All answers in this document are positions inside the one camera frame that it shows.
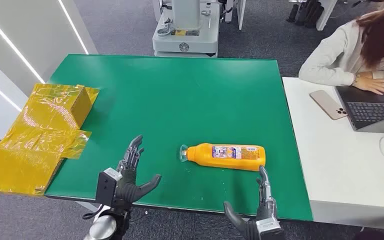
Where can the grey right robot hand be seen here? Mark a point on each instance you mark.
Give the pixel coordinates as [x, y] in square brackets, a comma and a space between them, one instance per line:
[265, 205]

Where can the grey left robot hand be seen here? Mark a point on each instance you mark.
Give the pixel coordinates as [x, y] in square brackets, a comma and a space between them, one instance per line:
[129, 185]

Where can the orange bottle with printed label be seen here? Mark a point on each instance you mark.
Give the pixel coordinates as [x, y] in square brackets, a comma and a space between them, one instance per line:
[205, 158]

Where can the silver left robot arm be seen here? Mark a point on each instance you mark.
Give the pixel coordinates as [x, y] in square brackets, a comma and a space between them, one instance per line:
[103, 228]

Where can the white desk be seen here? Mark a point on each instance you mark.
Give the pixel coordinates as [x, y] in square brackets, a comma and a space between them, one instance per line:
[344, 165]

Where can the green table mat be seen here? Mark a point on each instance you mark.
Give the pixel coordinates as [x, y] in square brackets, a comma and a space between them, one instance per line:
[178, 99]

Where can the small yellow film-wrapped box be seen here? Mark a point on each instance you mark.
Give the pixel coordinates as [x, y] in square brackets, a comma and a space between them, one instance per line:
[59, 106]

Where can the large yellow film-wrapped box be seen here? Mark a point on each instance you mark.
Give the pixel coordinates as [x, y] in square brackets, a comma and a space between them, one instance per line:
[26, 159]

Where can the pink smartphone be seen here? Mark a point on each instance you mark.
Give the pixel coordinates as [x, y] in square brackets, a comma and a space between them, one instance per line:
[328, 104]

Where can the grey laptop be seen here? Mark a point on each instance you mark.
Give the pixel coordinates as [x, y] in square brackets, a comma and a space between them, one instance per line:
[371, 111]

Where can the white grey machine base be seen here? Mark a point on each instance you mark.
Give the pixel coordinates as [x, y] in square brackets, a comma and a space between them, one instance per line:
[185, 41]

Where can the person's hand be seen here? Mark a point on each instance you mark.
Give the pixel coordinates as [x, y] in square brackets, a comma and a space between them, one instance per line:
[374, 84]

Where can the person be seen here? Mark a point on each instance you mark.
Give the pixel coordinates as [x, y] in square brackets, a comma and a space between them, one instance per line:
[337, 53]

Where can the white furniture panel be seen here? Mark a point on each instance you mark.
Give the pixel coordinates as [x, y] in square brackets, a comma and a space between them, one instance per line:
[326, 13]
[240, 11]

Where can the black stand legs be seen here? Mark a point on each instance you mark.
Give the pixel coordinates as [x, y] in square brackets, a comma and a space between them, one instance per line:
[306, 13]

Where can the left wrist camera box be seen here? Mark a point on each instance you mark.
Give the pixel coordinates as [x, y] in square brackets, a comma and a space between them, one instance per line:
[105, 187]

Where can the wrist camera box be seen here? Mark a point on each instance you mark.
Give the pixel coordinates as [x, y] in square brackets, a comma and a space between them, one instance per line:
[270, 229]
[105, 187]

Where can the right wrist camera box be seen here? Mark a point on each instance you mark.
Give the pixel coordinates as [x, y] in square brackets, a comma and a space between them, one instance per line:
[270, 229]

